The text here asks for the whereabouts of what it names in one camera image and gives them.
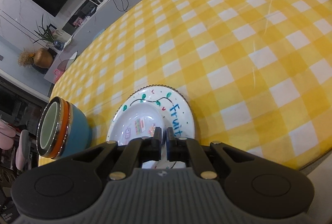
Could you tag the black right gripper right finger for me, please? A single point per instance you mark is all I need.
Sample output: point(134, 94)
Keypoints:
point(189, 151)

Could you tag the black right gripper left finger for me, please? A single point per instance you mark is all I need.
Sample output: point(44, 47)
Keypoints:
point(135, 153)

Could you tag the small white sticker plate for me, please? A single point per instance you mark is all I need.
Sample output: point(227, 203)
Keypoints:
point(138, 120)

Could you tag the clear glass sticker plate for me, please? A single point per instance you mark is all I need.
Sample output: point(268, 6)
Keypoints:
point(185, 96)

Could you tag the blue orange bowls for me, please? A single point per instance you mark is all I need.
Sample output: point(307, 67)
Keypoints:
point(73, 133)

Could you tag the green ceramic bowl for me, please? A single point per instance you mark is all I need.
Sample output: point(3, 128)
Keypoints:
point(49, 124)

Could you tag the light blue plastic stool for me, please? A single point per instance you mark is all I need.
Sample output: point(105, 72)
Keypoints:
point(98, 34)

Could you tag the yellow checkered tablecloth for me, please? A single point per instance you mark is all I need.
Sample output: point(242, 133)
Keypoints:
point(256, 73)

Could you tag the golden round vase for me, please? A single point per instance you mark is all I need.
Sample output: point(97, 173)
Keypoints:
point(43, 58)

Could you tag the green potted plant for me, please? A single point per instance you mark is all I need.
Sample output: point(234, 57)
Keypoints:
point(46, 35)

